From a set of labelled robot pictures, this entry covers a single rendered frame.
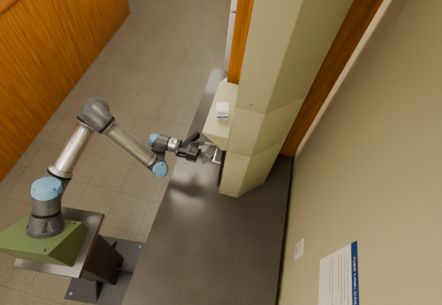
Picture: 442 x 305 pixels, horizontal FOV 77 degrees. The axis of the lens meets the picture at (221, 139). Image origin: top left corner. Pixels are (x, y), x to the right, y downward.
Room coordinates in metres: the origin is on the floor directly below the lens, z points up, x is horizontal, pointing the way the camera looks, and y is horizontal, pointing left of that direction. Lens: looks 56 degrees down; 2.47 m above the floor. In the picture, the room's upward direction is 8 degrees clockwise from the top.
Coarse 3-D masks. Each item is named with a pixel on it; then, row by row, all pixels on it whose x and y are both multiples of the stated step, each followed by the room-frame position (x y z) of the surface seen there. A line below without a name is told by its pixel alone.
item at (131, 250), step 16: (96, 240) 0.34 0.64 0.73; (112, 240) 0.50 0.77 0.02; (128, 240) 0.52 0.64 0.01; (96, 256) 0.27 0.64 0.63; (112, 256) 0.33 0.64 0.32; (128, 256) 0.40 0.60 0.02; (96, 272) 0.20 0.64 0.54; (112, 272) 0.25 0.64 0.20; (128, 272) 0.28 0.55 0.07; (80, 288) 0.13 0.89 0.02; (96, 288) 0.14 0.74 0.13; (112, 288) 0.16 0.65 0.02; (112, 304) 0.06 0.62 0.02
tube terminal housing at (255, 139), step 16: (240, 112) 0.65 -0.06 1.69; (256, 112) 0.64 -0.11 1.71; (272, 112) 0.66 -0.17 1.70; (288, 112) 0.72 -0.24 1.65; (240, 128) 0.65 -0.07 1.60; (256, 128) 0.64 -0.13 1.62; (272, 128) 0.69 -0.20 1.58; (288, 128) 0.75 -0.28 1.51; (240, 144) 0.65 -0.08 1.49; (256, 144) 0.65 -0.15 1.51; (272, 144) 0.71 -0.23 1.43; (240, 160) 0.65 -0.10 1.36; (256, 160) 0.67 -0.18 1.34; (272, 160) 0.75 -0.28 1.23; (224, 176) 0.65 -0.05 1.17; (240, 176) 0.64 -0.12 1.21; (256, 176) 0.70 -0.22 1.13; (224, 192) 0.65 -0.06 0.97; (240, 192) 0.65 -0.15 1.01
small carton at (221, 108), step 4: (216, 104) 0.78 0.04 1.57; (220, 104) 0.78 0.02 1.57; (224, 104) 0.79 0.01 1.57; (216, 108) 0.76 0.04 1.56; (220, 108) 0.76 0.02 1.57; (224, 108) 0.76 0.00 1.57; (228, 108) 0.76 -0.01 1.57; (216, 112) 0.75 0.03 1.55; (220, 112) 0.74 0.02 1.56; (224, 112) 0.75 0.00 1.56; (228, 112) 0.75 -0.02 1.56; (216, 116) 0.74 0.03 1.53; (220, 116) 0.74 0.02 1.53; (224, 116) 0.75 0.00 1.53
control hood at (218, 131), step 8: (224, 88) 0.94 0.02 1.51; (232, 88) 0.94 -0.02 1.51; (216, 96) 0.88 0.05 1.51; (224, 96) 0.89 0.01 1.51; (232, 96) 0.89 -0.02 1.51; (232, 104) 0.84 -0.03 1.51; (232, 112) 0.80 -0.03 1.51; (208, 120) 0.73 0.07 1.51; (216, 120) 0.74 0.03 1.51; (224, 120) 0.75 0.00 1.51; (208, 128) 0.69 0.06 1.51; (216, 128) 0.70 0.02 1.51; (224, 128) 0.70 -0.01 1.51; (208, 136) 0.66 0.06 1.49; (216, 136) 0.66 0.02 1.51; (224, 136) 0.66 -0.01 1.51; (216, 144) 0.66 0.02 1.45; (224, 144) 0.66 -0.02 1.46
